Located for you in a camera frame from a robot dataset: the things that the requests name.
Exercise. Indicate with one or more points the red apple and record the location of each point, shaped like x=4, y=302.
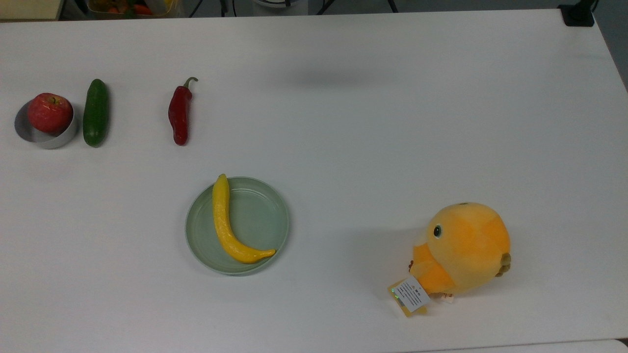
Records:
x=48, y=113

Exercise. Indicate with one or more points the box of toy vegetables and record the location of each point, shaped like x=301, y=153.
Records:
x=132, y=7

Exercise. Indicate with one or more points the black table clamp stand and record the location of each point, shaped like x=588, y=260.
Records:
x=578, y=15

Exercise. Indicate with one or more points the silver metal round tin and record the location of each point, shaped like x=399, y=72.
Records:
x=53, y=140

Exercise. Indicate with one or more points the paper hang tag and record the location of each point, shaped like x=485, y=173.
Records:
x=411, y=295

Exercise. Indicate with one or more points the green cucumber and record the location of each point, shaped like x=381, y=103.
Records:
x=95, y=113

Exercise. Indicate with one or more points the orange plush toy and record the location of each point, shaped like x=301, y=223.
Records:
x=471, y=247

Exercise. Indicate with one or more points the yellow banana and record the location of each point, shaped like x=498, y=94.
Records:
x=222, y=215

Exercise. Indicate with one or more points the pale green plastic plate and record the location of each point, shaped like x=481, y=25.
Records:
x=257, y=220

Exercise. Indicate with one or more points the red chili pepper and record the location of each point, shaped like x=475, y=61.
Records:
x=179, y=113

